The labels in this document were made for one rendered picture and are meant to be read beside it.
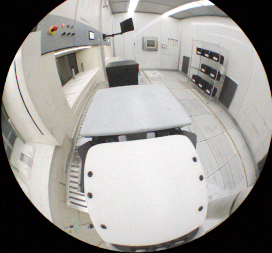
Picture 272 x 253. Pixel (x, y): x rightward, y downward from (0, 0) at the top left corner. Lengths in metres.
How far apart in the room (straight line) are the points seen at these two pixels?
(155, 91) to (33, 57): 0.43
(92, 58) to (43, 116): 1.44
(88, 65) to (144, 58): 3.06
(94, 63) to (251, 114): 3.41
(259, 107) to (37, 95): 2.96
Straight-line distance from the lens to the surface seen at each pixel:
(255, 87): 2.66
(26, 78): 0.39
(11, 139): 1.32
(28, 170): 0.65
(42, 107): 0.42
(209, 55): 2.96
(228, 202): 0.43
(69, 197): 0.54
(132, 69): 0.87
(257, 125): 2.69
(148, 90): 0.15
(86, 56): 1.76
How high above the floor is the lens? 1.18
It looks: 42 degrees down
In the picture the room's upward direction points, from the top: 2 degrees counter-clockwise
